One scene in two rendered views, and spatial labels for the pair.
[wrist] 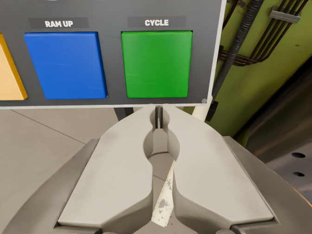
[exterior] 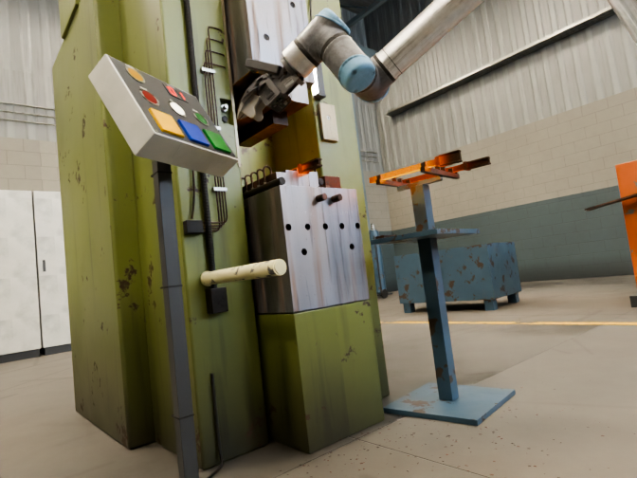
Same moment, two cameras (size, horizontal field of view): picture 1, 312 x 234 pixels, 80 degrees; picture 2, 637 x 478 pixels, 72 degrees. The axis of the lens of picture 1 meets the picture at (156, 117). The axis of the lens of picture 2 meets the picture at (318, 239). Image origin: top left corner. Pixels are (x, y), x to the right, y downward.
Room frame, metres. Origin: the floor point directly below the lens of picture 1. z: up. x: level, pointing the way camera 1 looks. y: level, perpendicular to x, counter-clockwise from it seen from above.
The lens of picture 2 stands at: (-0.62, 1.02, 0.58)
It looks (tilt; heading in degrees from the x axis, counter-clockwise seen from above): 5 degrees up; 295
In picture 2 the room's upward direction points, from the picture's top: 7 degrees counter-clockwise
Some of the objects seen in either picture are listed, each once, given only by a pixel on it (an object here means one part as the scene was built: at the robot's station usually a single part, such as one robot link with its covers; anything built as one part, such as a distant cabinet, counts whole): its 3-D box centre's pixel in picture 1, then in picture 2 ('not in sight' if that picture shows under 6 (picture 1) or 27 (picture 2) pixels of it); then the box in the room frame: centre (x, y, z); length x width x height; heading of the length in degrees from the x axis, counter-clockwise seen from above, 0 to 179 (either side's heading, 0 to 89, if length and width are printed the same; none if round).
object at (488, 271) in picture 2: not in sight; (456, 278); (0.24, -4.60, 0.36); 1.21 x 0.81 x 0.72; 162
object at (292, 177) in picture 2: not in sight; (267, 191); (0.32, -0.53, 0.96); 0.42 x 0.20 x 0.09; 156
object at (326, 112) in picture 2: not in sight; (328, 122); (0.12, -0.79, 1.27); 0.09 x 0.02 x 0.17; 66
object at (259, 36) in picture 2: not in sight; (261, 54); (0.30, -0.57, 1.56); 0.42 x 0.39 x 0.40; 156
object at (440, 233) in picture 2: not in sight; (427, 236); (-0.23, -0.87, 0.70); 0.40 x 0.30 x 0.02; 74
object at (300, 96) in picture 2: not in sight; (258, 108); (0.32, -0.53, 1.32); 0.42 x 0.20 x 0.10; 156
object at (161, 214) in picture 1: (186, 148); (239, 273); (0.19, -0.09, 0.62); 0.44 x 0.05 x 0.05; 156
